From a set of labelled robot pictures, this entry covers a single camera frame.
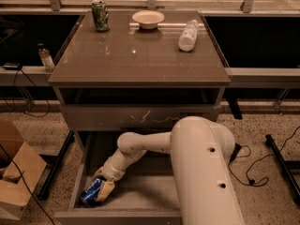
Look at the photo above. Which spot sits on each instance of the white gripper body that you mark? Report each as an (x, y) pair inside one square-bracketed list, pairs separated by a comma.
[(112, 172)]

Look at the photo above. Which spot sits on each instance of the blue pepsi can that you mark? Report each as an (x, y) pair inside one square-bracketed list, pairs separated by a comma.
[(89, 196)]

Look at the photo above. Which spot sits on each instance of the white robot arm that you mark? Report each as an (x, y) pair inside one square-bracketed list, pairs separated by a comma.
[(199, 149)]

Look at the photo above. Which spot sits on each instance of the open middle drawer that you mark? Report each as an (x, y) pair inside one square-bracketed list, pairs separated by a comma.
[(146, 195)]

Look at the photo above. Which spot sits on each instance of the closed top drawer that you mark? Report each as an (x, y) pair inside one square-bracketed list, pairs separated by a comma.
[(120, 117)]

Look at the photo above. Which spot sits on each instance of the grey drawer cabinet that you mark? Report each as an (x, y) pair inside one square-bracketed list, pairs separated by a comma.
[(130, 66)]

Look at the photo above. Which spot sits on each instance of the green soda can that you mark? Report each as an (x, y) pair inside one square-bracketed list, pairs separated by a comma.
[(100, 15)]

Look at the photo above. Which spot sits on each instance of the cardboard box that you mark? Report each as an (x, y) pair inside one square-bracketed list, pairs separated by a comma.
[(21, 169)]

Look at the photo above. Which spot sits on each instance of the small bottle on ledge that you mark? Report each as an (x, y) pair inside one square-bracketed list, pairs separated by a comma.
[(45, 57)]

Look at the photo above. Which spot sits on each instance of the black power adapter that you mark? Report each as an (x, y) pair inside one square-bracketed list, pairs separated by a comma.
[(237, 148)]

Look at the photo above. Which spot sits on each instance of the black device on ledge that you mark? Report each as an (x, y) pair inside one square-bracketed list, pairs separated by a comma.
[(12, 66)]

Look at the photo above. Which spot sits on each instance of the clear plastic water bottle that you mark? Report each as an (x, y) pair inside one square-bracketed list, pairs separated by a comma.
[(188, 36)]

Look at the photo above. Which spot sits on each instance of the white bowl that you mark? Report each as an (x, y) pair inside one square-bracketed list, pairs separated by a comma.
[(148, 19)]

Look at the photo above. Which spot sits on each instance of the black floor rail left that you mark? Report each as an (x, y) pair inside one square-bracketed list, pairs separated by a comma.
[(54, 162)]

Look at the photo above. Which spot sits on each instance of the black floor rail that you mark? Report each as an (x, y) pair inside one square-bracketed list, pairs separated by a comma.
[(54, 162), (288, 169)]

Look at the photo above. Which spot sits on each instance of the black floor rail right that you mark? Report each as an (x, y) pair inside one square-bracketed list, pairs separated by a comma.
[(288, 169)]

